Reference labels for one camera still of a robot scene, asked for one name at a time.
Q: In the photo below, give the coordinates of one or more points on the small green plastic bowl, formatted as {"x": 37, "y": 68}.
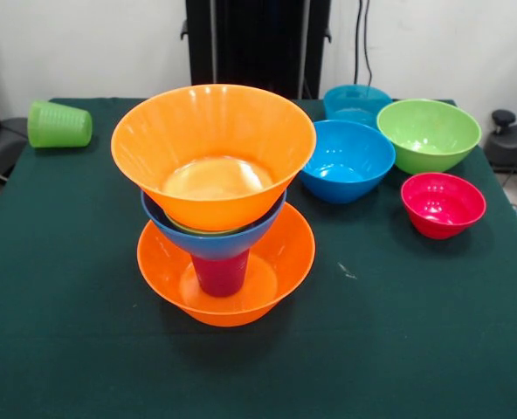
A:
{"x": 206, "y": 231}

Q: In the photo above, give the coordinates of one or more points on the blue plastic bowl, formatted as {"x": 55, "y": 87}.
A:
{"x": 350, "y": 161}
{"x": 215, "y": 246}

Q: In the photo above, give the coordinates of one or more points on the large orange plastic bowl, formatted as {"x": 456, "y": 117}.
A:
{"x": 289, "y": 262}
{"x": 206, "y": 126}

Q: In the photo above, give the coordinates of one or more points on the purple plastic cup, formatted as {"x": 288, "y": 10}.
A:
{"x": 219, "y": 279}

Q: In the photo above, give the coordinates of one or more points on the green plastic cup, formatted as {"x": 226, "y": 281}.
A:
{"x": 59, "y": 124}

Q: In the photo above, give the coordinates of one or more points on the small translucent blue bowl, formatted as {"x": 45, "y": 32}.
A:
{"x": 356, "y": 102}

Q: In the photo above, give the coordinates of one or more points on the small pink plastic bowl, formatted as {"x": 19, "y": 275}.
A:
{"x": 442, "y": 201}

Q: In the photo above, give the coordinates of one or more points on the large green plastic bowl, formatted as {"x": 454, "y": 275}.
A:
{"x": 429, "y": 126}

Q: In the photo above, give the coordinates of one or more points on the dark green table cloth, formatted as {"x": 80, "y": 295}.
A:
{"x": 389, "y": 349}

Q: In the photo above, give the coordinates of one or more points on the black stand base with knob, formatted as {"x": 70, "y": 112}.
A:
{"x": 516, "y": 144}

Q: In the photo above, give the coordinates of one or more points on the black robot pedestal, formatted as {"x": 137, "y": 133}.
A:
{"x": 250, "y": 43}

